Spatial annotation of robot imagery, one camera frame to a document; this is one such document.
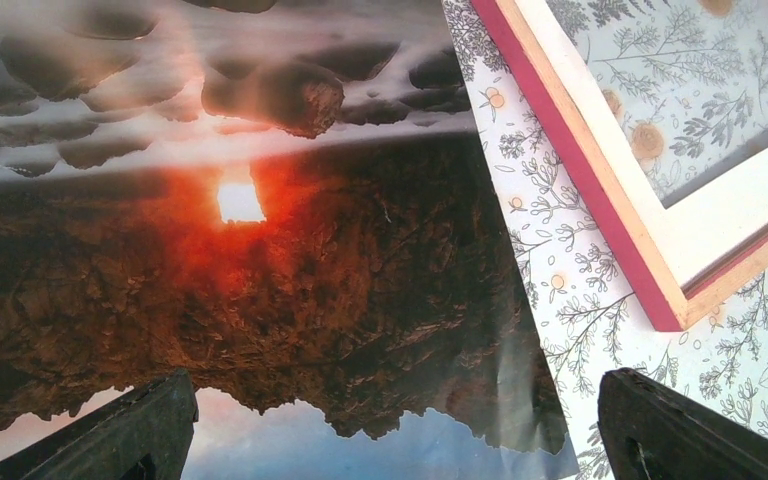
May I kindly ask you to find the sunset landscape photo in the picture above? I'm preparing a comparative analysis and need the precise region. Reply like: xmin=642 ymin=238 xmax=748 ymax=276
xmin=0 ymin=1 xmax=578 ymax=479

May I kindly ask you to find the floral patterned tablecloth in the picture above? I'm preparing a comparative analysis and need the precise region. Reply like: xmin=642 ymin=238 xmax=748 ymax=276
xmin=444 ymin=1 xmax=768 ymax=479

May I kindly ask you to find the pink wooden picture frame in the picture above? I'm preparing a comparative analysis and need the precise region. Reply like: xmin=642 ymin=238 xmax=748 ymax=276
xmin=474 ymin=1 xmax=768 ymax=332

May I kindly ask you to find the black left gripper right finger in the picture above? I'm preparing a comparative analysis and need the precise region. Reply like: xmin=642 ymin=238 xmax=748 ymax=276
xmin=597 ymin=368 xmax=768 ymax=480

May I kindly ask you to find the white mat board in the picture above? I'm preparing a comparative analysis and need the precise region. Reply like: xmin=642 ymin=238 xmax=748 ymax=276
xmin=499 ymin=1 xmax=768 ymax=289

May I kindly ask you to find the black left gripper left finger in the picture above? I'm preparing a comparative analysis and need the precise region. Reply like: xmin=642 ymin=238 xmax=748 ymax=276
xmin=0 ymin=369 xmax=199 ymax=480

